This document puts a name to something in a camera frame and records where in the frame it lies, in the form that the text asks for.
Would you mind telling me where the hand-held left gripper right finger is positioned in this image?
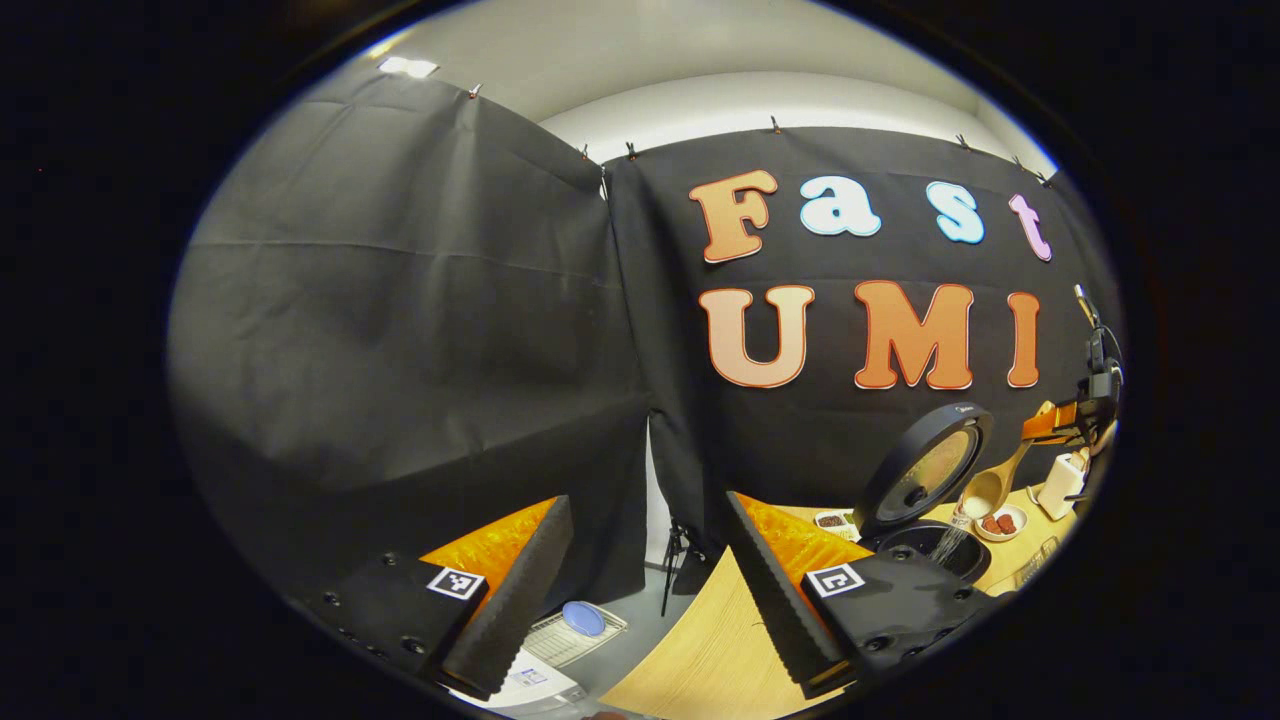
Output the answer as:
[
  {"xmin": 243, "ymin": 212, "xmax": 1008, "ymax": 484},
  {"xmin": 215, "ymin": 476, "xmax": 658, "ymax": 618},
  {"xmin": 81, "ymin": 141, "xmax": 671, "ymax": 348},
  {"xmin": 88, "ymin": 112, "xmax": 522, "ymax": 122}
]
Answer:
[{"xmin": 725, "ymin": 490, "xmax": 1011, "ymax": 699}]

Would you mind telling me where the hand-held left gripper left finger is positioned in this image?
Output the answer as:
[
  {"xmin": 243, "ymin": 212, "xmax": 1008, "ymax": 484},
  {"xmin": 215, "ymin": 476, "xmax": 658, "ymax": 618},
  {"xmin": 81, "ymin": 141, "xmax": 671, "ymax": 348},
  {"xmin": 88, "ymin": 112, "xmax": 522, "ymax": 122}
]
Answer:
[{"xmin": 290, "ymin": 495, "xmax": 576, "ymax": 701}]

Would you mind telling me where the wooden spoon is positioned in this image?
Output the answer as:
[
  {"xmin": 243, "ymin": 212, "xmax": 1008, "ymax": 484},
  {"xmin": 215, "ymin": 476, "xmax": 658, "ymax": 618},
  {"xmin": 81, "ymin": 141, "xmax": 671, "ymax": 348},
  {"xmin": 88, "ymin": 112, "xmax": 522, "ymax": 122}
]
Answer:
[{"xmin": 958, "ymin": 400, "xmax": 1056, "ymax": 521}]

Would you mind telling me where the black and silver rice cooker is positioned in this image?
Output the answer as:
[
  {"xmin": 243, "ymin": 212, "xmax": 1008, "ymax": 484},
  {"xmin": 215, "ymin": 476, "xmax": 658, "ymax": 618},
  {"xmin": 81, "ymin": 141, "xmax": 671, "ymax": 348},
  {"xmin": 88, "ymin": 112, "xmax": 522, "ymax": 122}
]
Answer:
[{"xmin": 853, "ymin": 402, "xmax": 996, "ymax": 591}]

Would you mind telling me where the white toaster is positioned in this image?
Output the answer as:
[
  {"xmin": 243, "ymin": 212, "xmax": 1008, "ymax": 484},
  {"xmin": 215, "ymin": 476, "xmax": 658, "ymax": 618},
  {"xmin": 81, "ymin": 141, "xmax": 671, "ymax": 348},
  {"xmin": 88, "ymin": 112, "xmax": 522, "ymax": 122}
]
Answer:
[{"xmin": 1037, "ymin": 450, "xmax": 1089, "ymax": 521}]

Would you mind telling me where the white paper box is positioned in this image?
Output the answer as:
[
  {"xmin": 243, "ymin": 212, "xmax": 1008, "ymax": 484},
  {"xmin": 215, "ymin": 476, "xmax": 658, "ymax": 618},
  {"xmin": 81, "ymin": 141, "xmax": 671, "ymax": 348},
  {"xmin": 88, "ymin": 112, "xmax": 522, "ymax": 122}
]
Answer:
[{"xmin": 480, "ymin": 650, "xmax": 591, "ymax": 713}]

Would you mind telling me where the white round plate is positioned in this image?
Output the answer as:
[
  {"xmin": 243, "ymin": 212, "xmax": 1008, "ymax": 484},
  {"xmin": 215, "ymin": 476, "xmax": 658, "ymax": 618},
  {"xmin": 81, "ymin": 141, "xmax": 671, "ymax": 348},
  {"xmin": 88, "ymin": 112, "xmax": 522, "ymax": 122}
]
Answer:
[{"xmin": 975, "ymin": 505, "xmax": 1028, "ymax": 543}]

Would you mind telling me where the black tripod stand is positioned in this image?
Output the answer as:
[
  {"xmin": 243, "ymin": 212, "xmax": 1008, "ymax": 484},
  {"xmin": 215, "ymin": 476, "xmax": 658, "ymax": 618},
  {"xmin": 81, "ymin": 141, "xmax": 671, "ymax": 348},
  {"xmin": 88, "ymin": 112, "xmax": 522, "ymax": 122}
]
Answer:
[{"xmin": 660, "ymin": 520, "xmax": 713, "ymax": 617}]

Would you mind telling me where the black backdrop cloth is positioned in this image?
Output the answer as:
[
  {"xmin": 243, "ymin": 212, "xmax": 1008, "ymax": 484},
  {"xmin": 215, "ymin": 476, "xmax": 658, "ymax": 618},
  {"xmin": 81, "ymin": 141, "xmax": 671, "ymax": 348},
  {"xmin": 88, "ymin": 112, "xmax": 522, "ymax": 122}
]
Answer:
[{"xmin": 168, "ymin": 70, "xmax": 1126, "ymax": 601}]

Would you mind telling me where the row of black cloth clips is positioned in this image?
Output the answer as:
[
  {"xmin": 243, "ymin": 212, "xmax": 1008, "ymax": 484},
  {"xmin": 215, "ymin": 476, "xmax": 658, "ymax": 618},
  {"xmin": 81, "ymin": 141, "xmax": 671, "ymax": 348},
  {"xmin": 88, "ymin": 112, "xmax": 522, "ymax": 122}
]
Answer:
[{"xmin": 466, "ymin": 84, "xmax": 1051, "ymax": 187}]

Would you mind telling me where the white wire basket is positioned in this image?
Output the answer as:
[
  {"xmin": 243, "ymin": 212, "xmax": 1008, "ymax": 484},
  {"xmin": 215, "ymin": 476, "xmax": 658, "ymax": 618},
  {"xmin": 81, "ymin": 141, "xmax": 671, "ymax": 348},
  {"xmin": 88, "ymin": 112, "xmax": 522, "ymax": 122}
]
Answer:
[{"xmin": 520, "ymin": 605, "xmax": 629, "ymax": 669}]

